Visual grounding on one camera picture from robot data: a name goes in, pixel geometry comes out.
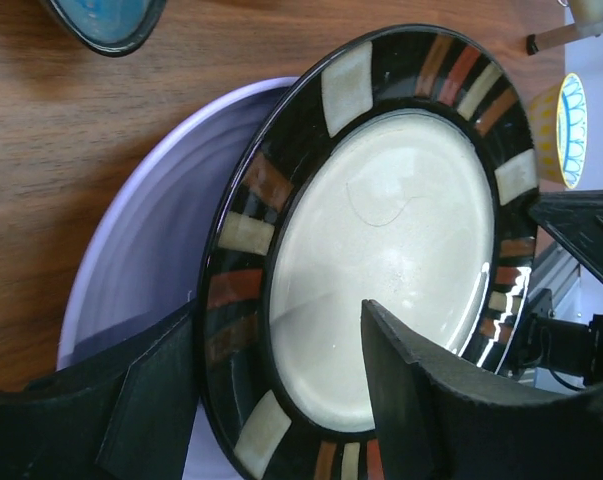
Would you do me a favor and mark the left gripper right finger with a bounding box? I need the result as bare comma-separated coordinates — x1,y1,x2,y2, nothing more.
361,300,603,479

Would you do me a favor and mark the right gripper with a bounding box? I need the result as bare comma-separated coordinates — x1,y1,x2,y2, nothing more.
505,189,603,388

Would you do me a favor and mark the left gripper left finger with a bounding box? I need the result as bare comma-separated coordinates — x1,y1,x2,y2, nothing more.
0,303,199,479

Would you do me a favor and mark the black striped plate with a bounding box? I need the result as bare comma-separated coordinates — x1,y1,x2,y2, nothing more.
199,24,539,479

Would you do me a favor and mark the blue star-shaped dish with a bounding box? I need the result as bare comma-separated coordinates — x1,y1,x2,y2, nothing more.
40,0,167,58

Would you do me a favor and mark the yellow blue small bowl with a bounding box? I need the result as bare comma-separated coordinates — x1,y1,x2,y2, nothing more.
527,72,588,189

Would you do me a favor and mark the lavender plate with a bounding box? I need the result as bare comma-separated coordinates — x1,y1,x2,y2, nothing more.
55,75,302,480

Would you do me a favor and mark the metal dish rack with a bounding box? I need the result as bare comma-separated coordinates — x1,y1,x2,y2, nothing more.
526,0,603,55

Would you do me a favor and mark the aluminium rail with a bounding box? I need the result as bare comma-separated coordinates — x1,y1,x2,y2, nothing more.
527,242,581,319

